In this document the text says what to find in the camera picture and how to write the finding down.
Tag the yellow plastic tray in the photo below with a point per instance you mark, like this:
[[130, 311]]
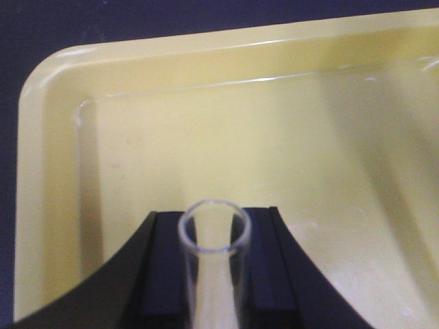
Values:
[[334, 122]]

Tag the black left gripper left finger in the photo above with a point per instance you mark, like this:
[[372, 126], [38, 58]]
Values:
[[141, 286]]

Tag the tall clear test tube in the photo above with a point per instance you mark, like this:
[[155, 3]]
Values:
[[215, 237]]

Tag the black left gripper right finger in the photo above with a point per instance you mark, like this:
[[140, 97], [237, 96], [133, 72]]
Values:
[[279, 286]]

